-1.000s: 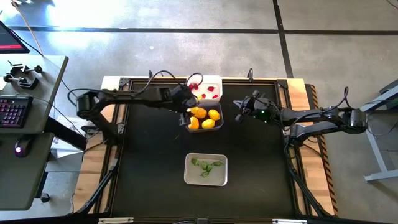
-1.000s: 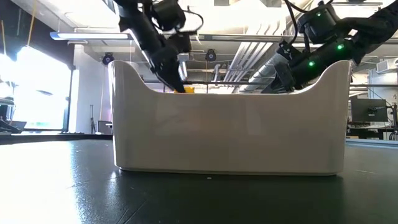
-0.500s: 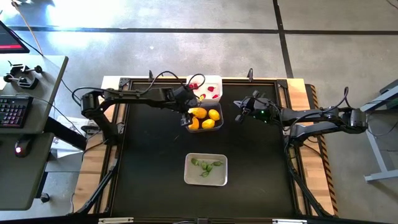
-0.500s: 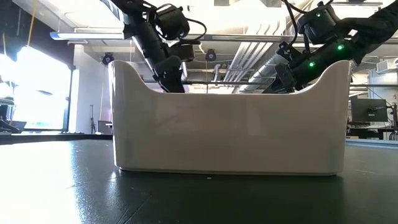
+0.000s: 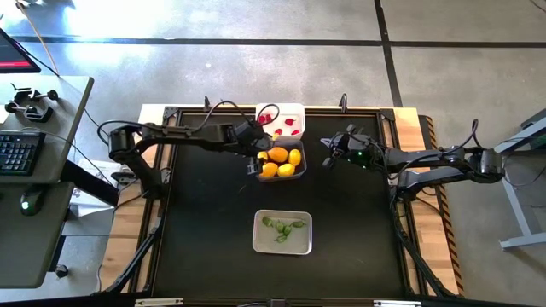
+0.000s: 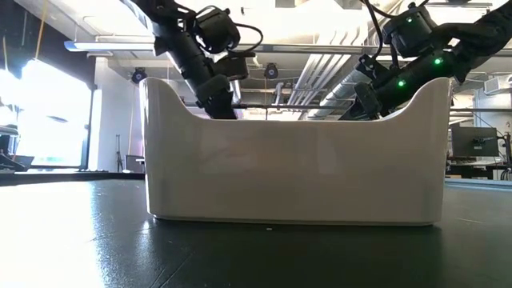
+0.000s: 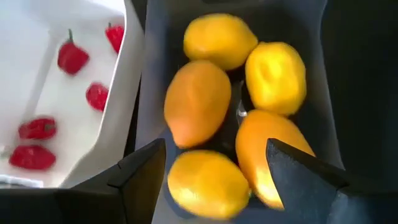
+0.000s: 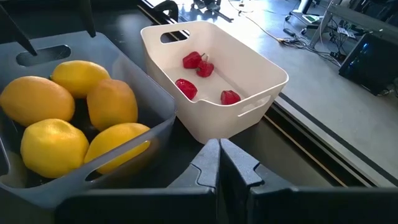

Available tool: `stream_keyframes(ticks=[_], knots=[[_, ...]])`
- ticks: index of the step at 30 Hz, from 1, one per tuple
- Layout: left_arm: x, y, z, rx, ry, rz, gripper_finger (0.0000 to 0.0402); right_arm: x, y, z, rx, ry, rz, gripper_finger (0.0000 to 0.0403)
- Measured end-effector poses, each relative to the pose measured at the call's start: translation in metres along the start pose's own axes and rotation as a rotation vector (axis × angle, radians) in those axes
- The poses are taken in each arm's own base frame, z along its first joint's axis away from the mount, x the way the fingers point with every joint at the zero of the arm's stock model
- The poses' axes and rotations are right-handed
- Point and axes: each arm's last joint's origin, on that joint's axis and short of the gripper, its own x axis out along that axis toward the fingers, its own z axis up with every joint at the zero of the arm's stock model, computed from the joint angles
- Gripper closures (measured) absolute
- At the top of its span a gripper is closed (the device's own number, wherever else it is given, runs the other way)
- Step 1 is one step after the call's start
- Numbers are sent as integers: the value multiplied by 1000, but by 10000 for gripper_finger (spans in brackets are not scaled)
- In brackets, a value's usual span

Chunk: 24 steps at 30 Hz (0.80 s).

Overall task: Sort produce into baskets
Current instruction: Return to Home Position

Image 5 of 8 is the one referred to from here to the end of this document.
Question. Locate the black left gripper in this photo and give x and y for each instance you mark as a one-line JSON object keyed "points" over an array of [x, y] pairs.
{"points": [[253, 138]]}

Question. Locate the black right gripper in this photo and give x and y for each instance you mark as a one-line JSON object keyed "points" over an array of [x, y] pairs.
{"points": [[356, 147]]}

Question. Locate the yellow lemon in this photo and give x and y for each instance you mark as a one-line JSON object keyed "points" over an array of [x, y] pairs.
{"points": [[286, 170], [262, 155], [294, 157]]}

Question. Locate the orange mango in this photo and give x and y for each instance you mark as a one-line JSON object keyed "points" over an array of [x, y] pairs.
{"points": [[269, 170], [278, 154]]}

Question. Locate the small green pepper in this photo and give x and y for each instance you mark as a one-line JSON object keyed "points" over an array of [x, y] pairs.
{"points": [[279, 226], [267, 221], [298, 224], [287, 230]]}

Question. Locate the beige plastic basket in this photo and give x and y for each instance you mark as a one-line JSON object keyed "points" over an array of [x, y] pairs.
{"points": [[266, 245]]}

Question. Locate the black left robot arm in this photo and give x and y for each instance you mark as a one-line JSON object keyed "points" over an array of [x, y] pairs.
{"points": [[183, 133]]}

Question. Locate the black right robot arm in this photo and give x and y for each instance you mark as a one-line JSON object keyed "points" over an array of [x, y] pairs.
{"points": [[426, 158]]}

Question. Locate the grey translucent plastic basket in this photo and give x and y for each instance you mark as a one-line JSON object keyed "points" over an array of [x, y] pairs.
{"points": [[302, 175]]}

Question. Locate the black table clamp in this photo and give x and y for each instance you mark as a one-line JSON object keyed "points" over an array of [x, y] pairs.
{"points": [[207, 103], [343, 102]]}

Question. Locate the white plastic basket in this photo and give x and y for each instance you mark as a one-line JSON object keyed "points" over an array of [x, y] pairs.
{"points": [[298, 111]]}

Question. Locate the yellow-black hazard tape strip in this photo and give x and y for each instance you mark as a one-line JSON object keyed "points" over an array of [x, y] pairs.
{"points": [[449, 239]]}

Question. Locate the white papers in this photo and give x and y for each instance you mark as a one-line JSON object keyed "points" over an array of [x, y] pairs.
{"points": [[102, 168]]}

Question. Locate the black desk leg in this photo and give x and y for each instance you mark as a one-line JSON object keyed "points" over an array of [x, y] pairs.
{"points": [[91, 183]]}

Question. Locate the grey desk with keyboard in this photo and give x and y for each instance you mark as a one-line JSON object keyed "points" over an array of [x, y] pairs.
{"points": [[64, 128]]}

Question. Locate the grey metal stand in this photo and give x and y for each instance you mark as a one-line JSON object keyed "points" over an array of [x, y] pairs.
{"points": [[524, 240]]}

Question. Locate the black caster wheel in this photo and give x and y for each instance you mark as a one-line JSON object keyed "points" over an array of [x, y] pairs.
{"points": [[62, 270]]}

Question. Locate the black desk clamp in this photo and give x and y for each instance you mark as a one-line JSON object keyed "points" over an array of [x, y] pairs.
{"points": [[36, 113], [23, 96]]}

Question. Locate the black computer mouse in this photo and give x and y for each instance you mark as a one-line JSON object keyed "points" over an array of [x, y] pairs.
{"points": [[32, 202]]}

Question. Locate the black keyboard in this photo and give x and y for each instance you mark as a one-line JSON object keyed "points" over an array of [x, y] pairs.
{"points": [[19, 153]]}

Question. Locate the grey desk with mouse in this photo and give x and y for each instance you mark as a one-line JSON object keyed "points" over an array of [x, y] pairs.
{"points": [[25, 247]]}

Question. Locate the thin wooden stick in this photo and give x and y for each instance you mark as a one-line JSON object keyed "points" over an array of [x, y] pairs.
{"points": [[37, 39]]}

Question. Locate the black screen with red line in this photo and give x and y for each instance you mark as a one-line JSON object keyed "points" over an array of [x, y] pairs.
{"points": [[15, 55]]}

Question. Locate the black corner bracket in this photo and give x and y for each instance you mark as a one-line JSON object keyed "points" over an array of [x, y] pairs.
{"points": [[170, 113], [388, 115]]}

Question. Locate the black aluminium table frame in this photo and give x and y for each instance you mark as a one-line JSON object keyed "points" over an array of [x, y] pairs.
{"points": [[192, 111]]}

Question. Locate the black diagonal frame strut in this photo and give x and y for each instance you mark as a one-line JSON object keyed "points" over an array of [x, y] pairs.
{"points": [[136, 260], [420, 260]]}

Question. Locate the silver metal bracket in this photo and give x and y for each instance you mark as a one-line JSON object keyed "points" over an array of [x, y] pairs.
{"points": [[158, 302], [396, 303]]}

